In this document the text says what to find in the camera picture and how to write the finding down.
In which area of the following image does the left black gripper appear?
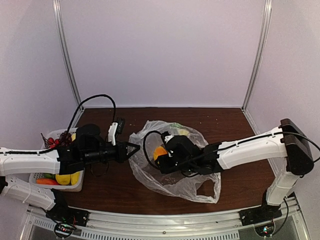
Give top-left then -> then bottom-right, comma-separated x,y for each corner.
82,139 -> 140,165

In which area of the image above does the yellow fruit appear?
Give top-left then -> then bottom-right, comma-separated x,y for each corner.
70,171 -> 81,186
153,146 -> 168,161
55,174 -> 71,186

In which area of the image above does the clear plastic bag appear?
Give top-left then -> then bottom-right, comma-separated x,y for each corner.
129,120 -> 221,204

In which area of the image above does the pale fruit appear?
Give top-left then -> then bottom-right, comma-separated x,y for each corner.
71,133 -> 76,142

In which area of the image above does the dark purple grape bunch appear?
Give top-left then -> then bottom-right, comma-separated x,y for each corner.
58,131 -> 73,147

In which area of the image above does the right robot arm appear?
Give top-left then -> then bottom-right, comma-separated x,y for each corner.
153,118 -> 317,221

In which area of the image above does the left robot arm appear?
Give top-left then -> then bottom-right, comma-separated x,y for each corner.
0,122 -> 140,222

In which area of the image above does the green round fruit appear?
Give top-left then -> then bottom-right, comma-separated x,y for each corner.
43,173 -> 56,180

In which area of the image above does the orange red fruit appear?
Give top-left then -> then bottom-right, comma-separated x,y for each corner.
36,178 -> 59,186

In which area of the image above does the white plastic basket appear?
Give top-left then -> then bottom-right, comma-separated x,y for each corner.
28,128 -> 86,193

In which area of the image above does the right black cable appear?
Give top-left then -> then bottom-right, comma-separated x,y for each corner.
142,130 -> 320,181

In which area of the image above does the black cable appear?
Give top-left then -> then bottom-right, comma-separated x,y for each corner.
142,130 -> 320,181
0,94 -> 117,157

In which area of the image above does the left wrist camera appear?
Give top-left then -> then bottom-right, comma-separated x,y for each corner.
107,117 -> 126,146

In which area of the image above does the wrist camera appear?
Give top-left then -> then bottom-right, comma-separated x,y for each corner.
160,131 -> 179,145
107,117 -> 126,146

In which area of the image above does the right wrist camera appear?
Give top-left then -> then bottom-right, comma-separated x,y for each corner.
160,131 -> 179,145

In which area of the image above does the left black cable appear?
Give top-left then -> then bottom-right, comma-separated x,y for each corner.
0,94 -> 117,157

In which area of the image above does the aluminium front rail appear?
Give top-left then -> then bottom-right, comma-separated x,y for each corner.
24,197 -> 311,240

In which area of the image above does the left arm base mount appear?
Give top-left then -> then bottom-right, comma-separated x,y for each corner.
46,189 -> 89,227

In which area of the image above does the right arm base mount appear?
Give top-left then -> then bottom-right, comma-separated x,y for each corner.
238,199 -> 282,226

